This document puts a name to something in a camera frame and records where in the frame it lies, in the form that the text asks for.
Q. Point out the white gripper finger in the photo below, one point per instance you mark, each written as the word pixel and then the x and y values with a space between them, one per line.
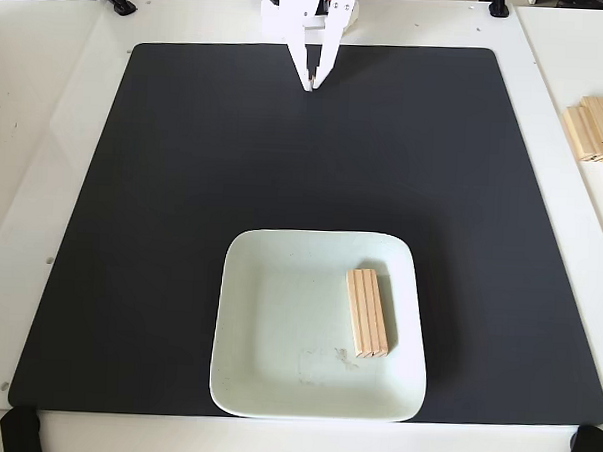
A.
pixel 336 32
pixel 301 61

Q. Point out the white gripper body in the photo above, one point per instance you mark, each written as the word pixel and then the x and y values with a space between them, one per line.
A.
pixel 310 25

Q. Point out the grooved wooden block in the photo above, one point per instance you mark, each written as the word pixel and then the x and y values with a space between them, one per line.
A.
pixel 368 314

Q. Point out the white square plate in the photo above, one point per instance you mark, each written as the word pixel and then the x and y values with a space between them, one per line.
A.
pixel 302 326

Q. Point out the black table mat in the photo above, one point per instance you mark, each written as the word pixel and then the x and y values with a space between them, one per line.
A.
pixel 333 177

